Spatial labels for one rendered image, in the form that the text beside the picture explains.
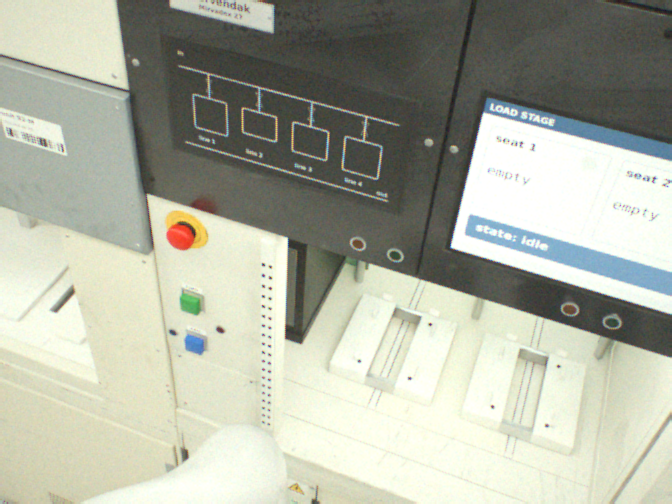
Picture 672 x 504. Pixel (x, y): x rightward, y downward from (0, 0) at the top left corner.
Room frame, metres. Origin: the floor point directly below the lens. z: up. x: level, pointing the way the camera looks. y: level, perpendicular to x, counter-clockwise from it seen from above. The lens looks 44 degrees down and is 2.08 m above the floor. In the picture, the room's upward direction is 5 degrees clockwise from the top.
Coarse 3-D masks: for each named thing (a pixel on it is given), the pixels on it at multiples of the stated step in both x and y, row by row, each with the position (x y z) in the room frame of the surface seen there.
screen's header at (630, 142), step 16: (496, 112) 0.65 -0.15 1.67; (512, 112) 0.65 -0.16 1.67; (528, 112) 0.65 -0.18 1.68; (544, 112) 0.64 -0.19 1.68; (560, 128) 0.64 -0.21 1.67; (576, 128) 0.63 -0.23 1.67; (592, 128) 0.63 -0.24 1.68; (608, 144) 0.62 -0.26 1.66; (624, 144) 0.62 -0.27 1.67; (640, 144) 0.61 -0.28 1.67; (656, 144) 0.61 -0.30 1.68
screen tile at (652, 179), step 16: (624, 160) 0.62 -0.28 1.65; (624, 176) 0.61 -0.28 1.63; (640, 176) 0.61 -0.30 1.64; (656, 176) 0.61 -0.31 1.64; (624, 192) 0.61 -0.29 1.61; (640, 192) 0.61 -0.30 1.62; (656, 192) 0.60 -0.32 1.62; (608, 208) 0.61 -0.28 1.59; (608, 224) 0.61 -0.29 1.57; (624, 224) 0.61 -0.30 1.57; (640, 224) 0.60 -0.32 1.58; (608, 240) 0.61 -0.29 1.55; (624, 240) 0.61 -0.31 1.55; (640, 240) 0.60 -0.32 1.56; (656, 240) 0.60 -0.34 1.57; (656, 256) 0.60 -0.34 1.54
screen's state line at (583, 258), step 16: (480, 224) 0.65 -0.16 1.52; (496, 224) 0.65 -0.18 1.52; (496, 240) 0.64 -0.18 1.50; (512, 240) 0.64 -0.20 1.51; (528, 240) 0.63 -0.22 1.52; (544, 240) 0.63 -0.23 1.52; (560, 240) 0.62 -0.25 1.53; (544, 256) 0.63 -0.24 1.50; (560, 256) 0.62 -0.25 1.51; (576, 256) 0.62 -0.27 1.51; (592, 256) 0.61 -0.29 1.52; (608, 256) 0.61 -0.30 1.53; (592, 272) 0.61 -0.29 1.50; (608, 272) 0.61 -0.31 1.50; (624, 272) 0.60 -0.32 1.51; (640, 272) 0.60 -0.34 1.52; (656, 272) 0.59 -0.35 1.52; (656, 288) 0.59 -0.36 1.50
